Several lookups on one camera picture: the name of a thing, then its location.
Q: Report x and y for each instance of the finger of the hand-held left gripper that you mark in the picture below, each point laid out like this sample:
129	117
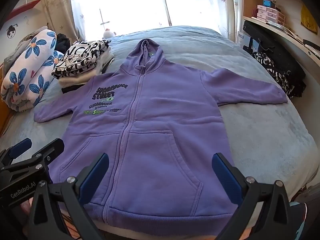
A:
47	150
21	147

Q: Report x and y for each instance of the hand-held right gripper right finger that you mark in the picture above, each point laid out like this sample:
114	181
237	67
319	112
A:
225	176

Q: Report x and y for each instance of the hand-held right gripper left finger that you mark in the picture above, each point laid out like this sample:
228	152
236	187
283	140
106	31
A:
96	176

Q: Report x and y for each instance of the purple zip hoodie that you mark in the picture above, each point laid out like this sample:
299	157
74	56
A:
162	130

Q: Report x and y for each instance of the grey fleece blanket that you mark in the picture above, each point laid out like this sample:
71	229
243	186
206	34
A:
250	130

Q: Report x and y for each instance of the black folded garment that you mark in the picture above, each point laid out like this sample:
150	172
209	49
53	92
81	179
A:
70	90

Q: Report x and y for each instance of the blue floral rolled quilt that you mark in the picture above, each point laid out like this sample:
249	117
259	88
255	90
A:
25	80

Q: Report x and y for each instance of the person's dark printed clothing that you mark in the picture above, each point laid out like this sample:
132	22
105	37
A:
298	220

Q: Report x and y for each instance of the black and white printed garment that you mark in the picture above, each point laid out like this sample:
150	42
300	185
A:
80	57

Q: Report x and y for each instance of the black fuzzy cloth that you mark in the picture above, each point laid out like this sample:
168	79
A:
62	41

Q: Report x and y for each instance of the black and white patterned cloth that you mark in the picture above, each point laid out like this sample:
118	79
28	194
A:
282	80

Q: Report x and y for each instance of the white plush toy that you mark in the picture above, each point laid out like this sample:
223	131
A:
108	33

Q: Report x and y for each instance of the black bag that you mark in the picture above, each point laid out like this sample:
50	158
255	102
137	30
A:
275	50

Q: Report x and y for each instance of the blue and white box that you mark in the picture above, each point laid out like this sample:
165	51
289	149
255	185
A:
241	41

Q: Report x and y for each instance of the beige floral curtain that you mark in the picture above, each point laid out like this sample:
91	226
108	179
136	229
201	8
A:
55	5

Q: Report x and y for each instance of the pink drawer boxes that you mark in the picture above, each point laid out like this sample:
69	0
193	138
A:
270	15

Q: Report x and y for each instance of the sheer floral curtain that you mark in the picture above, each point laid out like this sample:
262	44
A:
215	5

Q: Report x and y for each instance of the black round wall sticker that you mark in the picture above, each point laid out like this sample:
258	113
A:
12	31

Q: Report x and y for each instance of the red wall shelf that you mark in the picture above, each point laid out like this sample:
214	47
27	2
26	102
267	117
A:
22	10

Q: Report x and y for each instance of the yellow wall hanging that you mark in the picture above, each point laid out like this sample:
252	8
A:
308	20

